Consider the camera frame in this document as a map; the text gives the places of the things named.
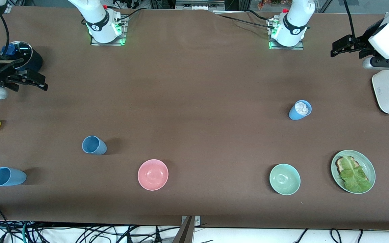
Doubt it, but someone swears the green lettuce leaf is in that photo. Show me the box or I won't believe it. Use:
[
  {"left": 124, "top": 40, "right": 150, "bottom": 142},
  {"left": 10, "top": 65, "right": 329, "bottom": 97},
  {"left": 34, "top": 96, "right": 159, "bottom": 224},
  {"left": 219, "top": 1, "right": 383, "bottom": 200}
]
[{"left": 340, "top": 156, "right": 372, "bottom": 193}]

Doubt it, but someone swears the orange red decoration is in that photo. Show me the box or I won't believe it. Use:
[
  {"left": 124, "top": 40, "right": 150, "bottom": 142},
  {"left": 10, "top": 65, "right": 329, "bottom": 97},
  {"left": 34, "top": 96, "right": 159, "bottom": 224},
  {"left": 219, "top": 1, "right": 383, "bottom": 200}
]
[{"left": 257, "top": 0, "right": 291, "bottom": 10}]

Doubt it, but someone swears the brown table cloth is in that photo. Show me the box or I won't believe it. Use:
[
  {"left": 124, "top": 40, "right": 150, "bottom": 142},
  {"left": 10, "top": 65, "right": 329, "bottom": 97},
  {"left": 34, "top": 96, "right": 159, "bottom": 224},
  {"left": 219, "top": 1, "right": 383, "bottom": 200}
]
[{"left": 0, "top": 5, "right": 389, "bottom": 230}]

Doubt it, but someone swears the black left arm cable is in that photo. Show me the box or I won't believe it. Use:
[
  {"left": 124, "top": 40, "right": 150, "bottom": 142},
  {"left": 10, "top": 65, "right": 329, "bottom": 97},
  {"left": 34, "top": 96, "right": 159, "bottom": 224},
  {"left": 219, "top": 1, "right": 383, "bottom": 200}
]
[{"left": 342, "top": 0, "right": 356, "bottom": 39}]

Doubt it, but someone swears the silver metal bracket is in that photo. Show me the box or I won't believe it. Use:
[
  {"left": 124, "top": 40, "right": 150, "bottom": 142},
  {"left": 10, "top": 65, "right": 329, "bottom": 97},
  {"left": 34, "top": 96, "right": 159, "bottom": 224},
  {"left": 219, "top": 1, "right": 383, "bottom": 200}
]
[{"left": 181, "top": 215, "right": 202, "bottom": 226}]

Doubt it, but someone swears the black base cable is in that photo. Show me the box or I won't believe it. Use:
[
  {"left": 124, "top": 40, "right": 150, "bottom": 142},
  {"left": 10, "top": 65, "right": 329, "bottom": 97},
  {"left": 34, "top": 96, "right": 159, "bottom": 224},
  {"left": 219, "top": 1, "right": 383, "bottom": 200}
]
[
  {"left": 215, "top": 13, "right": 278, "bottom": 30},
  {"left": 115, "top": 8, "right": 145, "bottom": 21}
]

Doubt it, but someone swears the white crumpled paper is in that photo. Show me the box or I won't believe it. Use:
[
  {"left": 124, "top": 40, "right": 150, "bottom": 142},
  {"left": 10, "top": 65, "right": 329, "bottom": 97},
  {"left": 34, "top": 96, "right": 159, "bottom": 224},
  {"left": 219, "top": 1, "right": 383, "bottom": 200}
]
[{"left": 294, "top": 101, "right": 309, "bottom": 116}]

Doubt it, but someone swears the metal frame rail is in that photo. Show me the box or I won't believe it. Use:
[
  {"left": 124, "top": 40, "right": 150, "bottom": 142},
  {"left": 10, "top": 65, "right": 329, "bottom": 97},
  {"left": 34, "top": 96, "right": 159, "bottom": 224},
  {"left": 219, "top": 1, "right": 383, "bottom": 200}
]
[{"left": 175, "top": 0, "right": 226, "bottom": 11}]

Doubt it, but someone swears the pink bowl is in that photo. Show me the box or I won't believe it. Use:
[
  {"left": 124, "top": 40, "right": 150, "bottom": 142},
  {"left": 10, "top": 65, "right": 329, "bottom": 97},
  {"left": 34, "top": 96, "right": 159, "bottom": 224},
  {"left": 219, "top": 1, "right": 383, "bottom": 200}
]
[{"left": 137, "top": 159, "right": 169, "bottom": 191}]

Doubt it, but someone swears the dark blue cup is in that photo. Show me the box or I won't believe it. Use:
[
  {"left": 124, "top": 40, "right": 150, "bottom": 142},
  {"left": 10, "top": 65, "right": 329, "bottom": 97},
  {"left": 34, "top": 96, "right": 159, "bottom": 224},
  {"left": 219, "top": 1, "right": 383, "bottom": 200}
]
[{"left": 82, "top": 135, "right": 107, "bottom": 155}]

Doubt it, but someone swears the light blue cup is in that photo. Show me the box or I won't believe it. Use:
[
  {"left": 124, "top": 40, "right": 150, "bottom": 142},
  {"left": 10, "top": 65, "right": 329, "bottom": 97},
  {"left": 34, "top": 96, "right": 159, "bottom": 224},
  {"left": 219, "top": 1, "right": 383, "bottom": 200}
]
[
  {"left": 289, "top": 100, "right": 312, "bottom": 121},
  {"left": 0, "top": 167, "right": 27, "bottom": 187}
]

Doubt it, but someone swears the mint green bowl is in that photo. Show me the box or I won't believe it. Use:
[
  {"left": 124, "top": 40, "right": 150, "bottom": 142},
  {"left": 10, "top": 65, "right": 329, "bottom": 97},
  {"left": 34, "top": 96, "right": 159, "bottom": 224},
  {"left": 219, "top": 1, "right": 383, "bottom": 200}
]
[{"left": 269, "top": 163, "right": 301, "bottom": 196}]

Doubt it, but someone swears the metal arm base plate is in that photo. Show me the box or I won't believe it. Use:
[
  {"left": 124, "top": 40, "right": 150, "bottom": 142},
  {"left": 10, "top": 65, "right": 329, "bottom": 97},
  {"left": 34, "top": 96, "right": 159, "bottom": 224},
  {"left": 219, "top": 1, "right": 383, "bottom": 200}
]
[
  {"left": 267, "top": 17, "right": 305, "bottom": 50},
  {"left": 90, "top": 14, "right": 127, "bottom": 46}
]

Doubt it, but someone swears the dark metal bar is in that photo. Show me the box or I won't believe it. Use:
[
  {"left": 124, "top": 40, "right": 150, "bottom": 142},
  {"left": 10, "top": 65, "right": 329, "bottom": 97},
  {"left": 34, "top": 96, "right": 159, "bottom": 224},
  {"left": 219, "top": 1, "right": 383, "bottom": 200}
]
[{"left": 172, "top": 216, "right": 196, "bottom": 243}]

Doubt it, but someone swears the green plate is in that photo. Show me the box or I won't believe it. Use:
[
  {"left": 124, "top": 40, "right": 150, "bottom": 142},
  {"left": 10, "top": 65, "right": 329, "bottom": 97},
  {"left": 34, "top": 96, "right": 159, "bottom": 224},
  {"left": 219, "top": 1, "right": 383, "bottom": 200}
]
[{"left": 331, "top": 150, "right": 376, "bottom": 194}]

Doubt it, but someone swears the toast slice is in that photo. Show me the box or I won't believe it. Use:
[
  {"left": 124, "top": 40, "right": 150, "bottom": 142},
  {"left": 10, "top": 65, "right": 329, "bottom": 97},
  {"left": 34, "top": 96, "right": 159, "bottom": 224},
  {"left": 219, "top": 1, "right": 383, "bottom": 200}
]
[{"left": 335, "top": 156, "right": 370, "bottom": 184}]

